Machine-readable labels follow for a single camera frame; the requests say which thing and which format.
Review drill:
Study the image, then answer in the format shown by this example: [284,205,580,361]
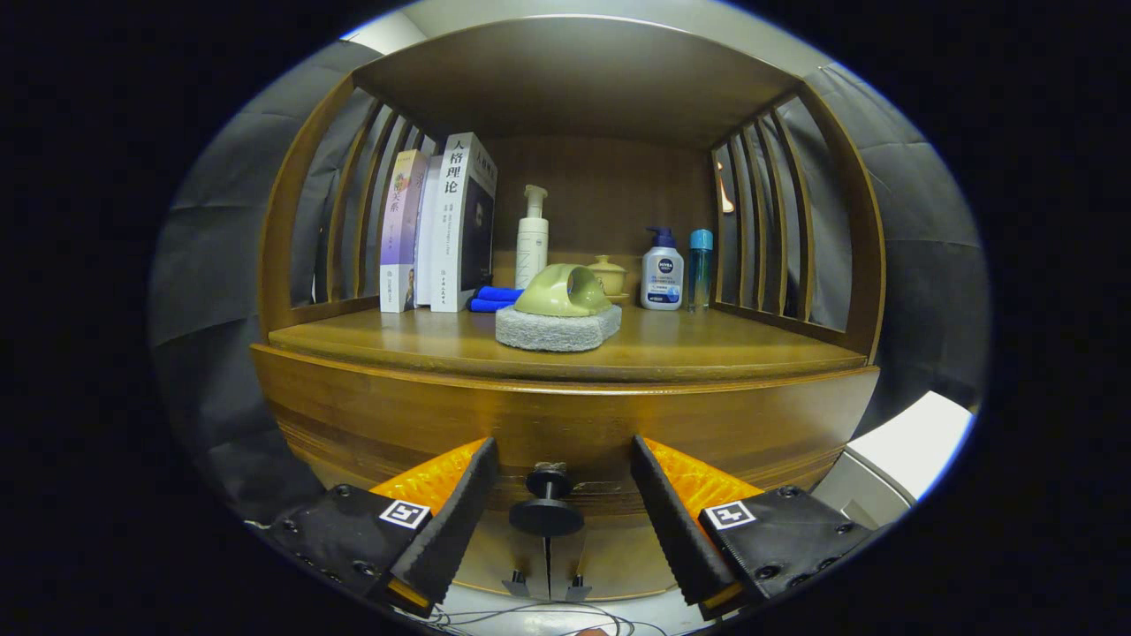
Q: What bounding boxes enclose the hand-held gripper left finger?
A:
[265,435,501,619]

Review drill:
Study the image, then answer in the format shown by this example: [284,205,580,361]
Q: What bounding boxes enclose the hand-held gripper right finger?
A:
[630,433,884,621]

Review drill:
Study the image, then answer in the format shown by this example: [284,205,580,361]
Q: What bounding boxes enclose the wooden drawer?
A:
[250,344,882,540]

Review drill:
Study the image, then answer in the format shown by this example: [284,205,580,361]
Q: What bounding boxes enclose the green handled scrub brush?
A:
[495,263,623,352]

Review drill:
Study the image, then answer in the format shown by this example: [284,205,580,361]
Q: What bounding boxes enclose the wooden cabinet door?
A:
[458,517,550,602]
[550,517,687,602]

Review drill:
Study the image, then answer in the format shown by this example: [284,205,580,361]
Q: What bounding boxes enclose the wooden countertop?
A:
[268,296,869,383]

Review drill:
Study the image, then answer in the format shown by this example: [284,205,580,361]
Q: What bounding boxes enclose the white side cabinet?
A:
[811,390,977,531]

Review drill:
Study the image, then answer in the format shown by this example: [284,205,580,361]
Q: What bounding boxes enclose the wooden cabinet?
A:
[250,15,887,603]

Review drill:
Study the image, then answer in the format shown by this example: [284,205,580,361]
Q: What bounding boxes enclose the blue folded cloth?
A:
[467,284,526,314]

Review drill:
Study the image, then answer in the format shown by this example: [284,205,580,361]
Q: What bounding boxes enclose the white lotion bottle blue cap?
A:
[640,226,686,311]

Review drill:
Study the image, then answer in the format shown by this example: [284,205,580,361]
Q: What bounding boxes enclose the teal clear bottle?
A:
[687,229,715,312]

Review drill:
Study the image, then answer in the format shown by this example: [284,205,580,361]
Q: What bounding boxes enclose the yellow lidded teacup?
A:
[587,254,630,299]

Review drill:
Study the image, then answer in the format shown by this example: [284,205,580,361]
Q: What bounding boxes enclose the white pump bottle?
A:
[515,185,550,291]

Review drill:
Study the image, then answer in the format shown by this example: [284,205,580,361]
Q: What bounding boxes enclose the large white portrait book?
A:
[429,132,498,314]

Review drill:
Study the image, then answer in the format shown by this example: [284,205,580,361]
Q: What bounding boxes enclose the thin white book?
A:
[414,155,444,308]

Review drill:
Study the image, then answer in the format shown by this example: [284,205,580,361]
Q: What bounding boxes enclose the pink book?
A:
[379,149,431,314]

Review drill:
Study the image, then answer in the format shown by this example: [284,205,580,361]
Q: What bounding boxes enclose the black floor cable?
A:
[402,601,672,636]

